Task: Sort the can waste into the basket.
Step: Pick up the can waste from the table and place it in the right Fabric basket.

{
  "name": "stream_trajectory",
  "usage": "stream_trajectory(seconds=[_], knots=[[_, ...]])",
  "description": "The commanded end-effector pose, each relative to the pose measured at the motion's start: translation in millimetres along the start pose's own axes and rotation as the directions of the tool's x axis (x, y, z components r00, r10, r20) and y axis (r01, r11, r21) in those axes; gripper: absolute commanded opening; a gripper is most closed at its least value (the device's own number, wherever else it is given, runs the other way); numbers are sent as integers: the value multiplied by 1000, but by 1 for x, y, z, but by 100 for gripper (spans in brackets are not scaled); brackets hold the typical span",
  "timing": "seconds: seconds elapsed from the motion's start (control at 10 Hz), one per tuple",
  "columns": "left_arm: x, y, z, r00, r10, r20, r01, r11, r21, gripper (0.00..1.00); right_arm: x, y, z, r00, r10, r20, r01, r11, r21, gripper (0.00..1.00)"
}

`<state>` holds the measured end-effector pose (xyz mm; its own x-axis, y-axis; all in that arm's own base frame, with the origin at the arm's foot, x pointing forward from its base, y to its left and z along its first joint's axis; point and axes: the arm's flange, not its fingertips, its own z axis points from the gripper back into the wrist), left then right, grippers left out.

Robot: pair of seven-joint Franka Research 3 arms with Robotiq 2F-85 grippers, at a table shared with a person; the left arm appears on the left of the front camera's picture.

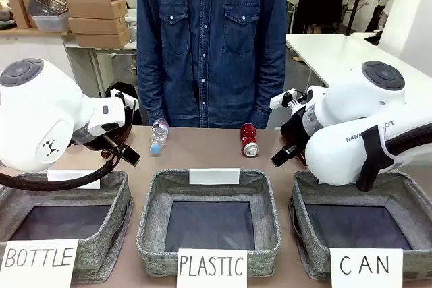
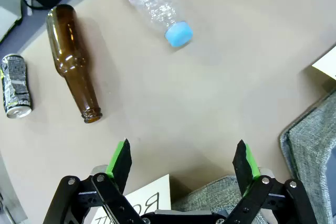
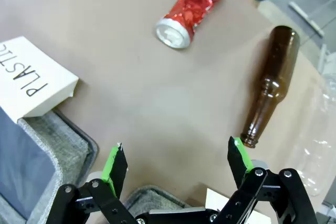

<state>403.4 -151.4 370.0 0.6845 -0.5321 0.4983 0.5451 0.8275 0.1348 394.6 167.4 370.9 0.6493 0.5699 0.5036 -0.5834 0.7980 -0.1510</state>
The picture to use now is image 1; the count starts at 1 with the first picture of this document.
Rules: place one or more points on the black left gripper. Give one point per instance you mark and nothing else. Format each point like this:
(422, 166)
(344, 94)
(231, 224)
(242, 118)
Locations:
(101, 141)

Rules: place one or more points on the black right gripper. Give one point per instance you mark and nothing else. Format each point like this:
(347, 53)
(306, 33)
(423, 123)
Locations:
(293, 129)

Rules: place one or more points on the small blue-capped plastic water bottle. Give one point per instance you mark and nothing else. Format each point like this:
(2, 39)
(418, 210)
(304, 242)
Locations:
(159, 134)

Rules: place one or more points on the red crushed drink can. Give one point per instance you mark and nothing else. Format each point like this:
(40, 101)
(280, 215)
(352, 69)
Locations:
(249, 138)

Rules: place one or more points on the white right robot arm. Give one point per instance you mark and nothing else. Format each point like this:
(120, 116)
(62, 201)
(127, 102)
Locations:
(341, 146)

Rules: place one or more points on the person's left forearm denim sleeve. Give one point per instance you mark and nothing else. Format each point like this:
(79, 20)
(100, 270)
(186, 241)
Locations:
(270, 92)

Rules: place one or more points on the person's right forearm denim sleeve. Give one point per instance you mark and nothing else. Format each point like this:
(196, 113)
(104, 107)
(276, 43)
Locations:
(150, 89)

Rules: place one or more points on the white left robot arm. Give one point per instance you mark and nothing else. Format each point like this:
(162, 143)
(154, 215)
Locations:
(40, 116)

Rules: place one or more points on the grey fabric basket bottle label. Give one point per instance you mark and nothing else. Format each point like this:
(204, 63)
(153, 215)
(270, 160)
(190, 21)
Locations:
(114, 207)

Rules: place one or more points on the grey fabric basket plastic label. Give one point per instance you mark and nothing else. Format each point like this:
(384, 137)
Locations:
(209, 193)

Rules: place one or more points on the white paper sign CAN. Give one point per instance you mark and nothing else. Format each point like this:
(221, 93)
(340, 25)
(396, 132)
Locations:
(366, 267)

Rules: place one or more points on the grey fabric basket can label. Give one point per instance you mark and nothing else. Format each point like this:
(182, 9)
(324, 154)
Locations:
(418, 207)

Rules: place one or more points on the blank white card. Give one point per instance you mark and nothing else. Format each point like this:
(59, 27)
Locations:
(60, 175)
(214, 176)

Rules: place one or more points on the white table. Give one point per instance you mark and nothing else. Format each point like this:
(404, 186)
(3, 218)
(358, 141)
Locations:
(337, 52)

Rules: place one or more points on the flat cardboard box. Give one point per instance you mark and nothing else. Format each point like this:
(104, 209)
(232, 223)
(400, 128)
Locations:
(101, 39)
(98, 9)
(96, 25)

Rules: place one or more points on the white paper sign PLASTIC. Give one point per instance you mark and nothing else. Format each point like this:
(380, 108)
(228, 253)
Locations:
(212, 267)

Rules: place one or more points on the person in denim shirt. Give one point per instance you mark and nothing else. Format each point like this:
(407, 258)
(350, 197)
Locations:
(211, 48)

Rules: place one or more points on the white paper sign BOTTLE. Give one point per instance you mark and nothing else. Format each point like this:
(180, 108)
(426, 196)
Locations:
(38, 262)

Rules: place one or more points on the clear plastic bin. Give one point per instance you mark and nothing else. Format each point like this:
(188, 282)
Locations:
(50, 23)

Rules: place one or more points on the wooden shelf top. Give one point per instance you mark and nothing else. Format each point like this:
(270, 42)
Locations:
(30, 31)

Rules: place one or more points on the black tripod stand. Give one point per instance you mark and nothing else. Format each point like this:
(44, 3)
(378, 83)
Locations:
(356, 1)

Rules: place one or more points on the small upright cardboard box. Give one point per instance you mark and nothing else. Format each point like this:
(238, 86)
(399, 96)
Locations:
(20, 13)

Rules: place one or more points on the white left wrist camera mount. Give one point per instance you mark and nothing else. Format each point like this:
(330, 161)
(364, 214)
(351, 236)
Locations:
(126, 100)

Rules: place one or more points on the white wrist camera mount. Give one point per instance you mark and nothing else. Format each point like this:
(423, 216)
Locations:
(126, 100)
(285, 97)

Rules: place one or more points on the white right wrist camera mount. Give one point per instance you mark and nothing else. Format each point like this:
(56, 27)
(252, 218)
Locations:
(285, 97)

